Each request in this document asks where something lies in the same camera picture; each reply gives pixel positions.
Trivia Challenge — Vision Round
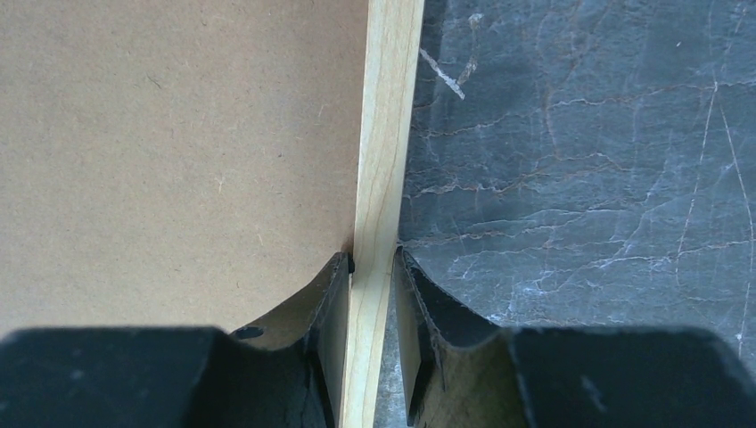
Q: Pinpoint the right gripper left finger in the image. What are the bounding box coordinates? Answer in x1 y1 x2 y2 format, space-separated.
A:
1 252 350 427

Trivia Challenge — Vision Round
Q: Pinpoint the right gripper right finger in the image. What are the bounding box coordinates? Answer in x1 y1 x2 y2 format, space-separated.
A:
392 249 755 427

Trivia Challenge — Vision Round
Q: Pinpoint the brown backing board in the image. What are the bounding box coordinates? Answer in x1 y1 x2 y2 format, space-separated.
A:
1 1 367 332

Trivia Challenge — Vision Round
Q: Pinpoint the wooden picture frame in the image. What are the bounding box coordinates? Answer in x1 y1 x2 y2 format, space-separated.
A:
339 1 424 427

